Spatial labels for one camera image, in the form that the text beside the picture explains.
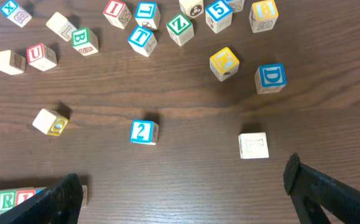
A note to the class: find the blue 2 wooden block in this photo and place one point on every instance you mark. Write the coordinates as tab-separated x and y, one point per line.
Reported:
144	132

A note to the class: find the blue L wooden block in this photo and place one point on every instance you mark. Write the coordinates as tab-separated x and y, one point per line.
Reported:
148	15

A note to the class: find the yellow O side block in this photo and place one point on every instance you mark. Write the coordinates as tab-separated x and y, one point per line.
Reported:
50	122

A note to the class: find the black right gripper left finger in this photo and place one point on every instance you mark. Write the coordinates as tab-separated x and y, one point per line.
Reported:
57	204

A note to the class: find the blue 5 wooden block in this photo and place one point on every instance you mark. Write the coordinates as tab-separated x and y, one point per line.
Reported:
219	15

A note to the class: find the green R wooden block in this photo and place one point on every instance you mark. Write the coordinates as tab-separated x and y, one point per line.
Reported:
7	200

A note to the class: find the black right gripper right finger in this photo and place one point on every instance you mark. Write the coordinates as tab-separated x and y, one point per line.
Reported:
312	191

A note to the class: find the red U block upper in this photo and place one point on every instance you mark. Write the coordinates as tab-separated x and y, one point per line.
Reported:
41	57

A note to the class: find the yellow 8 wooden block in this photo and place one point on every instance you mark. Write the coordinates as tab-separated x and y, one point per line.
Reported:
263	16

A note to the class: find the green Z wooden block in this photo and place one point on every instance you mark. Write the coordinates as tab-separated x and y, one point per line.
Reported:
180	29

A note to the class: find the green B wooden block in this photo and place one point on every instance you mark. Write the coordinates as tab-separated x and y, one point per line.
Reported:
85	41

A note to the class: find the blue D block near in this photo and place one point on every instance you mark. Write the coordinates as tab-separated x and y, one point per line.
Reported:
270	78

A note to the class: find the blue d block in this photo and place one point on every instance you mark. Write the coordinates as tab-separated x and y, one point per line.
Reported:
236	5
270	78

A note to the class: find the yellow picture wooden block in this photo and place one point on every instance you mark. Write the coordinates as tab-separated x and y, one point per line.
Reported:
224	64

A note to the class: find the red i block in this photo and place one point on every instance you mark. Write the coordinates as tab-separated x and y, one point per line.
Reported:
117	13
24	194

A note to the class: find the yellow S wooden block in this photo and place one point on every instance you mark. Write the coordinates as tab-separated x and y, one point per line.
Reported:
85	196

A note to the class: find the blue P wooden block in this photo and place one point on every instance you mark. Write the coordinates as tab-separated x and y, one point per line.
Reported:
39	189

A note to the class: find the green 7 wooden block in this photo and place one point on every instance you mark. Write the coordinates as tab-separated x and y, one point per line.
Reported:
253	146

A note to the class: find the blue T wooden block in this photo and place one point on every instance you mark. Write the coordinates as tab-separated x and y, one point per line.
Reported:
143	41

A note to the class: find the blue X wooden block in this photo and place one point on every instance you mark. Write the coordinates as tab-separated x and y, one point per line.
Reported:
15	13

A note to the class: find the yellow O top block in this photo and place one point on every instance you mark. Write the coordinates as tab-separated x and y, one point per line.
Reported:
12	63

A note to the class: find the yellow monkey picture block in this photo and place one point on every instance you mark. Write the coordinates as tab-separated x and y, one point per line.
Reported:
192	8

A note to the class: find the blue D block far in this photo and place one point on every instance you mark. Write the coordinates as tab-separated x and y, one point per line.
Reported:
236	5

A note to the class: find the yellow block centre top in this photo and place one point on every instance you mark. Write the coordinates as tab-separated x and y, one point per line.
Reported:
61	26

